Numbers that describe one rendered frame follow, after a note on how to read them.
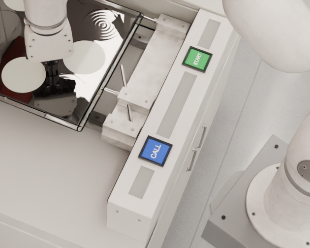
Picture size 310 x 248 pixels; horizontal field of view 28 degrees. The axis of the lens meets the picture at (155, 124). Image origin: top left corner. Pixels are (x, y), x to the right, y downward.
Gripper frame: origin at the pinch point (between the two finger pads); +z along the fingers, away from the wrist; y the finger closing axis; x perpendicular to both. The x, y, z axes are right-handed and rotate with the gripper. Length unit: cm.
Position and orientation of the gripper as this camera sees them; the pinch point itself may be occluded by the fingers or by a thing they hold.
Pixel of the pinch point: (50, 65)
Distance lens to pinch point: 143.7
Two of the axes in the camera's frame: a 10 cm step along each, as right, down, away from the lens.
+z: -0.9, 5.1, 8.5
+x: -2.5, -8.4, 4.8
